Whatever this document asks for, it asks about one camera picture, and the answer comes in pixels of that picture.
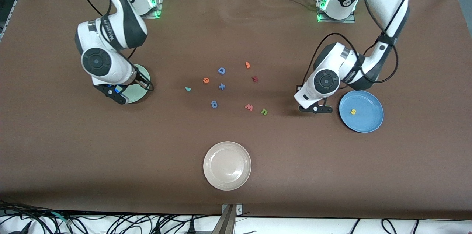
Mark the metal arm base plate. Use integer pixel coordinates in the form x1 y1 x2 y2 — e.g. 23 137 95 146
142 0 163 19
317 0 356 24

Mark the brown table cover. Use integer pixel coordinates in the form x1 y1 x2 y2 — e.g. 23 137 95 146
0 0 472 220

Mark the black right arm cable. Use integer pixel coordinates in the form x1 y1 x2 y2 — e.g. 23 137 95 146
73 0 155 91

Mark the metal table bracket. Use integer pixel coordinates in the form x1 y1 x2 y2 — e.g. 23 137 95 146
212 204 243 234

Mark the teal marked floor cable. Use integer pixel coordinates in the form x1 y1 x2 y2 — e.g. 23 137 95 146
48 210 72 227

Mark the beige plate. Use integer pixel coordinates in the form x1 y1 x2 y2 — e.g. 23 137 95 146
203 141 252 191

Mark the blue plate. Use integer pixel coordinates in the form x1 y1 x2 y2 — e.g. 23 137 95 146
339 90 384 133

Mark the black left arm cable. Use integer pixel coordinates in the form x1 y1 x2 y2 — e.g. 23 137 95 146
304 0 399 84

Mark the pale green plate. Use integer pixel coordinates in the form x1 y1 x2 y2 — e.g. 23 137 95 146
122 64 152 104

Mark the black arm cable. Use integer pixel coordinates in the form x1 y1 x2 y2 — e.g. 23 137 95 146
304 0 399 84
73 0 155 91

